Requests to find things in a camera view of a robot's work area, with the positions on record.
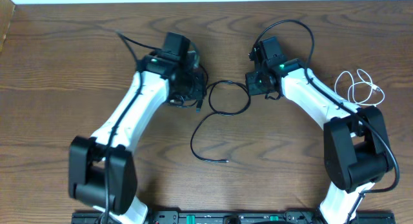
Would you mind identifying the white usb cable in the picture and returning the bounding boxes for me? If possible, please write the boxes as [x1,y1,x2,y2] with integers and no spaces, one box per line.
[333,68,386,107]

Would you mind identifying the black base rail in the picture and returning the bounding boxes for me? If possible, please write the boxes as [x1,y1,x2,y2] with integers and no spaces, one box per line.
[70,210,396,224]

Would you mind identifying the right camera cable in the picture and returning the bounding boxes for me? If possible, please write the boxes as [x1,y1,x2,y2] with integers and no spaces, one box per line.
[251,19,401,224]

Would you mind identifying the camera cable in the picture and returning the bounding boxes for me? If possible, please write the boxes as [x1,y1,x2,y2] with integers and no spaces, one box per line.
[251,19,401,224]
[99,30,162,224]

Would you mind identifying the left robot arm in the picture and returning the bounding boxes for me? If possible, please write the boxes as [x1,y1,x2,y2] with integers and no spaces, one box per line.
[68,32,208,223]

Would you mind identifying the left camera cable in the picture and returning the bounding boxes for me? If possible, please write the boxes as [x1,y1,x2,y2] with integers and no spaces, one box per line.
[99,30,162,224]

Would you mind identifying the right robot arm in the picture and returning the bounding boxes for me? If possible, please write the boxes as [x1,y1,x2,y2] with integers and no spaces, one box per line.
[245,37,400,223]

